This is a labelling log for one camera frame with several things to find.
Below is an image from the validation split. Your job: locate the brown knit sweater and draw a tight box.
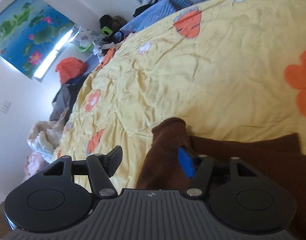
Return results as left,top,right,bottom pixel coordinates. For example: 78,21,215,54
135,117,306,240

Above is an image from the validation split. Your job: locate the dark grey clothes heap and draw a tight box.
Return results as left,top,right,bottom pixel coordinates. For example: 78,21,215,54
49,74,88,122

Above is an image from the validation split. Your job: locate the orange red cloth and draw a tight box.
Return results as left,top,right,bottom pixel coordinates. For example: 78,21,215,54
55,57,87,85

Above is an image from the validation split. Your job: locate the white wall switch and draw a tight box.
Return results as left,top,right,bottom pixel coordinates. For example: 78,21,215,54
1,100,11,114

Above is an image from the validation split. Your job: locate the blue lotus wall picture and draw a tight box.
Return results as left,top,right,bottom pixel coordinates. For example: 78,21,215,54
0,0,75,79

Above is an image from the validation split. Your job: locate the cream crumpled blanket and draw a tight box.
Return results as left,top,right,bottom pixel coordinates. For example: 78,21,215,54
23,121,64,182

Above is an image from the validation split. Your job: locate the blue quilted blanket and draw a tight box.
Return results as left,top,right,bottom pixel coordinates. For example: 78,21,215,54
120,0,193,36

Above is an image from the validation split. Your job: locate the green plastic object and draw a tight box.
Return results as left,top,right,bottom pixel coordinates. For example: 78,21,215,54
100,26,113,36

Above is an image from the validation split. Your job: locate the yellow floral bed quilt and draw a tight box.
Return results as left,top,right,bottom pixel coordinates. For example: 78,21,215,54
53,0,306,189

